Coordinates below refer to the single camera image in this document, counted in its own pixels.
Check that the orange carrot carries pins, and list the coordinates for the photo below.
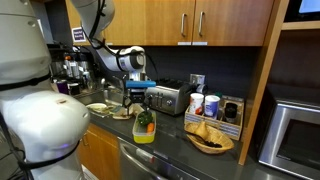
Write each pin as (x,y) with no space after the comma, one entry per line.
(150,128)

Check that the steel kettle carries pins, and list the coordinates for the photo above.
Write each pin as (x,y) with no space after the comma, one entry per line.
(87,76)

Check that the purple white framed sign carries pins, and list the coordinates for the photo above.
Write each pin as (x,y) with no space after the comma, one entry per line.
(79,34)

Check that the yellow plastic lunchbox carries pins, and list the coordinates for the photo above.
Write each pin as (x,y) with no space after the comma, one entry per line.
(144,137)

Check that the white cup red label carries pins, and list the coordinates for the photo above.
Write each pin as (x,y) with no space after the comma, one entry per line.
(196,104)

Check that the wooden lower cabinet door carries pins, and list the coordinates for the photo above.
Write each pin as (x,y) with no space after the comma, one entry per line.
(100,153)

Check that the white tape label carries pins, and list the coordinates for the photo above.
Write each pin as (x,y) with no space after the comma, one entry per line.
(184,43)
(199,43)

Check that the wooden cabinet door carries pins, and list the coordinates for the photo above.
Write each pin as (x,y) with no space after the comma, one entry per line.
(100,153)
(236,21)
(150,23)

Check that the steel black microwave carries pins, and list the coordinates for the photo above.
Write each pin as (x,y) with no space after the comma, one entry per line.
(293,140)

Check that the stainless steel sink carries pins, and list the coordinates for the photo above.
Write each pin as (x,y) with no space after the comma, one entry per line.
(96,96)

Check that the black jar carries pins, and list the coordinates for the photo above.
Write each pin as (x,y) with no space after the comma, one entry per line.
(230,113)

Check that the green yellow sponge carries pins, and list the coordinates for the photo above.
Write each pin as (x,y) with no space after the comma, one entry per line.
(116,109)

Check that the wooden cabinet side panel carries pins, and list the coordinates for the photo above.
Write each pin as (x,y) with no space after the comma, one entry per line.
(263,83)

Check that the white cup blue label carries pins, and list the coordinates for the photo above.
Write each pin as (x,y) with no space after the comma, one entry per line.
(211,107)

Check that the green bell pepper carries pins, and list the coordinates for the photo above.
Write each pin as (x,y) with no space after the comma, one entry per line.
(144,118)

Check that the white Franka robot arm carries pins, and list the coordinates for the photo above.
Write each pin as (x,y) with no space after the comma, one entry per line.
(40,126)

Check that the stainless steel toaster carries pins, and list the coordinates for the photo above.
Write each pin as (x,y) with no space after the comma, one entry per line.
(170,98)

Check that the wicker basket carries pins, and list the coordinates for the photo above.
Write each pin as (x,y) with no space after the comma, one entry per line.
(218,143)

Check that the stainless steel dishwasher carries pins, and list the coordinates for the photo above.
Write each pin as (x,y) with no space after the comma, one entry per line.
(146,163)

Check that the black mug white inside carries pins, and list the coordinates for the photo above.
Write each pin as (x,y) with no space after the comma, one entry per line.
(74,89)

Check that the black steel coffee machine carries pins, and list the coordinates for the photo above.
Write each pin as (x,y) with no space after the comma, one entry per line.
(60,60)

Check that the wooden crate tray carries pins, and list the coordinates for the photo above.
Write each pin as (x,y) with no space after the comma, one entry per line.
(230,128)

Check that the dark purple cup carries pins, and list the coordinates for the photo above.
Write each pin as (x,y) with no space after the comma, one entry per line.
(62,86)

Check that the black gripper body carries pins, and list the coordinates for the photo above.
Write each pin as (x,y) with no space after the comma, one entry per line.
(136,96)

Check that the steel wall outlet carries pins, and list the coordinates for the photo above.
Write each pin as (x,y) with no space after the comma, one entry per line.
(197,79)

